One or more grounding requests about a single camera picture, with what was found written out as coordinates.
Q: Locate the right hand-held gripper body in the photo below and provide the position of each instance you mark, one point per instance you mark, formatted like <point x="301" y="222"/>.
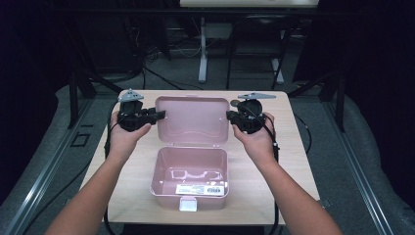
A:
<point x="249" y="117"/>

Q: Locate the white desk top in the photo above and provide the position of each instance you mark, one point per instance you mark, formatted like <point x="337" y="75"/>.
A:
<point x="248" y="3"/>

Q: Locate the person's left hand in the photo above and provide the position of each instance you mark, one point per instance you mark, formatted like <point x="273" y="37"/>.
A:
<point x="125" y="142"/>

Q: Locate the person's right hand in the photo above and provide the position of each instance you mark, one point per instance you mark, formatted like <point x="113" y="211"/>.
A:
<point x="259" y="143"/>

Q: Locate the white desk leg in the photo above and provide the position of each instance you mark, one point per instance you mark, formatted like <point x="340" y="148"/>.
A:
<point x="203" y="55"/>
<point x="278" y="71"/>

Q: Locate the black metal stand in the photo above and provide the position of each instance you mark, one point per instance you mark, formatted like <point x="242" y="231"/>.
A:
<point x="74" y="98"/>
<point x="340" y="104"/>

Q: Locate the metal floor rail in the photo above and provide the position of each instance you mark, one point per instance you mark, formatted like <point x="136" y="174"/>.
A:
<point x="42" y="176"/>
<point x="359" y="176"/>

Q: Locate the black chair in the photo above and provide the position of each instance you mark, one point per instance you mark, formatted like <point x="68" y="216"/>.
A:
<point x="257" y="36"/>

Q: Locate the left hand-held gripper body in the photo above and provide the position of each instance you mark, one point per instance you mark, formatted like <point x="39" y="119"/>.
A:
<point x="130" y="116"/>

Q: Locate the grey tape strip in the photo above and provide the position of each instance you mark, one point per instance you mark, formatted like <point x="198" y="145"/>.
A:
<point x="326" y="203"/>

